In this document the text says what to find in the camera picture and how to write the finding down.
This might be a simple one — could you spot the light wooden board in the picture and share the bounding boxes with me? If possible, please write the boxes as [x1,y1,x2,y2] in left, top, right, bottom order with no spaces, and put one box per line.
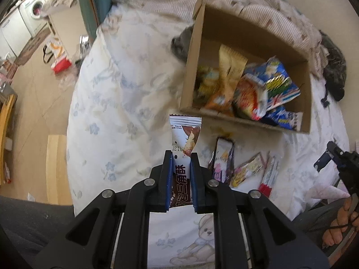
[46,134,74,205]

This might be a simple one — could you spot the pink and yellow snack packet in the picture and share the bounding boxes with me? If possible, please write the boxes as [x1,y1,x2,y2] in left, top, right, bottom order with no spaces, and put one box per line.
[229,153,267,188]

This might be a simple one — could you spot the patterned floor rug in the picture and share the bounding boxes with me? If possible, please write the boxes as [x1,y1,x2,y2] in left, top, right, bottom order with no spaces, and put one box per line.
[15,24,51,65]

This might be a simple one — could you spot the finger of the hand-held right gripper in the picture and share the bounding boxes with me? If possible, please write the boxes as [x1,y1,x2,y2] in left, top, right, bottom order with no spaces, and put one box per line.
[313,141,345,171]

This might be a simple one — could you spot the white washing machine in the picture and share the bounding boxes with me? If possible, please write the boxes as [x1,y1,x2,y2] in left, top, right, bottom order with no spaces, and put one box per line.
[18,0,47,38]

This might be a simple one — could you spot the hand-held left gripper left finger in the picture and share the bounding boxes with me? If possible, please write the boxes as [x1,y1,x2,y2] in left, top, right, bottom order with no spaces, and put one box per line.
[35,150,174,269]

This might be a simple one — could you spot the person's grey trouser leg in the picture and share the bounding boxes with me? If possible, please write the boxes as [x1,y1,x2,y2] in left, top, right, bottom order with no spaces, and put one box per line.
[292,199,359,269]
[0,195,76,269]

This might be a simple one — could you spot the red and white snack bar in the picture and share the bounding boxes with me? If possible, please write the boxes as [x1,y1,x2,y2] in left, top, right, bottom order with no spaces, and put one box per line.
[258,153,281,197]

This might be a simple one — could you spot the white and brown snack packet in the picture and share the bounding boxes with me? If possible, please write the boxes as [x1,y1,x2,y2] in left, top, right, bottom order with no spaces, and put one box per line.
[169,115,202,208]

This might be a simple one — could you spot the clear plastic bag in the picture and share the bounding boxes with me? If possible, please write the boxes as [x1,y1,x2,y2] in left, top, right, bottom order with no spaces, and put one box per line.
[76,34,92,62]

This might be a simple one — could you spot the gold snack packet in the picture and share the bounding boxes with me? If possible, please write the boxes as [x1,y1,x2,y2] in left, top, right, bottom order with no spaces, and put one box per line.
[218,44,249,98]

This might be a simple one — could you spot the pink blanket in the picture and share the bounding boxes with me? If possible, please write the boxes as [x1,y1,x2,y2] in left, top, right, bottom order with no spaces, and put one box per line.
[307,183,351,206]

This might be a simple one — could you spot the person's right hand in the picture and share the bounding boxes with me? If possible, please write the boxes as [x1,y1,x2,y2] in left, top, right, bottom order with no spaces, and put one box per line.
[322,193,359,248]

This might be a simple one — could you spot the white and dark snack packet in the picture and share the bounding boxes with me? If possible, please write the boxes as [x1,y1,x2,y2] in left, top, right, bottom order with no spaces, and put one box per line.
[291,111,304,131]

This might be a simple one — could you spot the grey cloth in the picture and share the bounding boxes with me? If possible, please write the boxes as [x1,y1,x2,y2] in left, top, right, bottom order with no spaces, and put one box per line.
[171,25,195,62]

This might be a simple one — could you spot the person's left grey trouser leg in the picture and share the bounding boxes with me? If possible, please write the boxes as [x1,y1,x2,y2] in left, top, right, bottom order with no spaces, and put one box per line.
[0,195,76,269]

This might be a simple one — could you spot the blue and yellow snack packet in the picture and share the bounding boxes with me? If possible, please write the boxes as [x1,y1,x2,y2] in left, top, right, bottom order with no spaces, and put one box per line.
[262,105,295,129]

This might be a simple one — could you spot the white floor cabinet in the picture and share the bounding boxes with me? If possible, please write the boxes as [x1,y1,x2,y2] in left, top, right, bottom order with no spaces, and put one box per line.
[0,7,31,59]

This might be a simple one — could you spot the camouflage cloth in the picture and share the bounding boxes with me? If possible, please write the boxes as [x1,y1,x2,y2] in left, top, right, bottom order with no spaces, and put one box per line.
[320,31,347,86]

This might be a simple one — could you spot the black cloth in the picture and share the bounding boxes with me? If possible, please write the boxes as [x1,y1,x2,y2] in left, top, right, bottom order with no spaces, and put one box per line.
[321,81,346,108]

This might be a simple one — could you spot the red and orange snack packet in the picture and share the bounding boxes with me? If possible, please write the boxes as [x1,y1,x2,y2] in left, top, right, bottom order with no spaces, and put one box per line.
[232,73,268,121]

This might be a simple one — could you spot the white teddy-print bed sheet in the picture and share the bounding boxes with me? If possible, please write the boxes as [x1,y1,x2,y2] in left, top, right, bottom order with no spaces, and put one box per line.
[66,14,351,269]

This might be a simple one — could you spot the yellow wooden shelf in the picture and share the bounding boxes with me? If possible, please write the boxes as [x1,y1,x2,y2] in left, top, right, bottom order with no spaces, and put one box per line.
[0,94,18,187]

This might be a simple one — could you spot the person's right grey trouser leg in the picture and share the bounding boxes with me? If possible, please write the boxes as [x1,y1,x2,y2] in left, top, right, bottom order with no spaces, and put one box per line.
[292,199,359,269]

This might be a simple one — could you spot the cardboard box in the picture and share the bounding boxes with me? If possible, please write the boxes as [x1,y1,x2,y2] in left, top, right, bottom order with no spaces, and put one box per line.
[179,0,313,134]

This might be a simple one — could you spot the large blue green snack packet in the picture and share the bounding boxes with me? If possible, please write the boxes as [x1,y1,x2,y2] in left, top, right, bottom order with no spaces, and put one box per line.
[244,56,300,111]

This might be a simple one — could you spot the black and white snack packet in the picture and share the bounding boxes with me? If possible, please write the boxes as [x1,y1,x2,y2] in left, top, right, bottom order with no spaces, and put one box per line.
[212,137,234,184]

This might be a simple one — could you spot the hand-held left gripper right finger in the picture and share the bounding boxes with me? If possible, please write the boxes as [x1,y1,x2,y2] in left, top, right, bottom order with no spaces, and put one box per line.
[191,153,330,269]

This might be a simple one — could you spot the white and red shopping bag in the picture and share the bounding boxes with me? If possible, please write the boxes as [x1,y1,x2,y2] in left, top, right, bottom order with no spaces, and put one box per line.
[43,36,73,75]

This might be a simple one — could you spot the teal chair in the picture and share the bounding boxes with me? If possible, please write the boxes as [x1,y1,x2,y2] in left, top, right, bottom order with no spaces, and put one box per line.
[74,0,127,42]

